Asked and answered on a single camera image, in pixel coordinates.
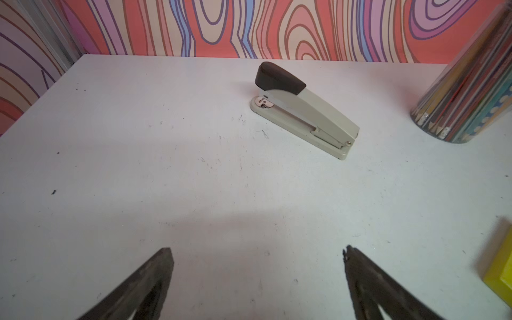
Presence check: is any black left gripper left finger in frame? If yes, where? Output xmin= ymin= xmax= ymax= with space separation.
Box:
xmin=80 ymin=247 xmax=174 ymax=319

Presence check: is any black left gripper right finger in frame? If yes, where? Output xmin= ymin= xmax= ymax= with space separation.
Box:
xmin=343 ymin=245 xmax=442 ymax=320

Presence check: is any yellow block horizontal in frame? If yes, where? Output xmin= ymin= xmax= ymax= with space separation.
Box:
xmin=483 ymin=231 xmax=511 ymax=307

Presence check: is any clear cup of pencils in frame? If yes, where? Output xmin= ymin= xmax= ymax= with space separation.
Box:
xmin=411 ymin=1 xmax=511 ymax=144

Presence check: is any grey stapler black handle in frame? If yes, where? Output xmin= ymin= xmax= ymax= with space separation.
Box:
xmin=250 ymin=61 xmax=360 ymax=160

